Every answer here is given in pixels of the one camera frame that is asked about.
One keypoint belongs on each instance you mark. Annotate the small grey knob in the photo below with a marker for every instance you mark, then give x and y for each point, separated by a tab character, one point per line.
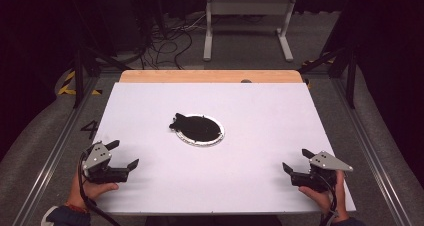
246	81

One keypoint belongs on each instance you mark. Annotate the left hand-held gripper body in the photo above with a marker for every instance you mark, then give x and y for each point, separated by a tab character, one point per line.
97	159

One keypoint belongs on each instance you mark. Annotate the black metal stand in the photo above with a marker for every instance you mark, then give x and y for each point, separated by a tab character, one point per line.
350	79
79	76

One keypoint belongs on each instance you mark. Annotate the person's left hand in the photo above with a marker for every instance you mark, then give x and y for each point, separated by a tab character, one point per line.
81	192

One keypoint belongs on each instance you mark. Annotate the aluminium floor rail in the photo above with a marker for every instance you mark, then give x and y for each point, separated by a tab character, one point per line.
56	152
370	152

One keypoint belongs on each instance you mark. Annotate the yellow black floor tape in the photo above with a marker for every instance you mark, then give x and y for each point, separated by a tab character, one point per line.
66	90
311	62

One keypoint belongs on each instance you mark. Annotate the white board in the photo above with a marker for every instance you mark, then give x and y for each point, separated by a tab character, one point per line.
266	126

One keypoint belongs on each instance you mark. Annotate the white metal stand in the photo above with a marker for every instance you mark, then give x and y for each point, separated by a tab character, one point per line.
248	7

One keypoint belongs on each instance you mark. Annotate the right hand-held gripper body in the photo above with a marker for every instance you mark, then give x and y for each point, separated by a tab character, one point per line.
328	162

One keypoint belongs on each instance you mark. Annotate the black cloth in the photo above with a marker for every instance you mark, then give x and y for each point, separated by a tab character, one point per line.
198	128

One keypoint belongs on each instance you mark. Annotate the person's right hand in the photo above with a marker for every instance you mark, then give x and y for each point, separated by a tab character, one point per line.
328	201

